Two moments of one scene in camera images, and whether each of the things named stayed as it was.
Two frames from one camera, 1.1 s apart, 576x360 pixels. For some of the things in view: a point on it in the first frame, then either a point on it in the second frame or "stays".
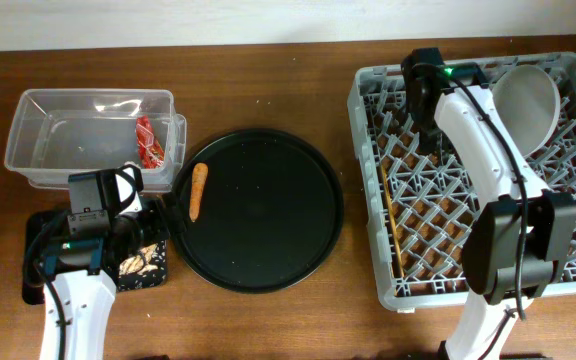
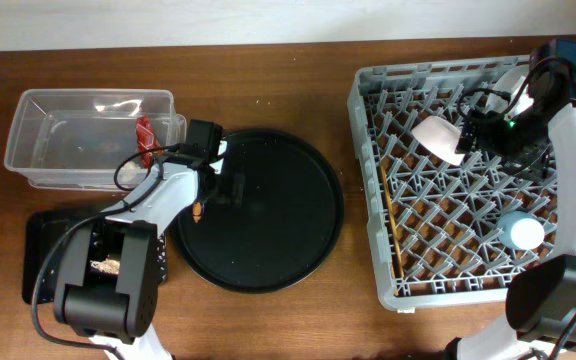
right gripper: [430, 143] -> [484, 138]
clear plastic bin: [55, 133] stays
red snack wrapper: [150, 152] stays
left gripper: [162, 229] -> [233, 191]
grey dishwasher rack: [418, 200] stays
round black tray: [272, 214] stays
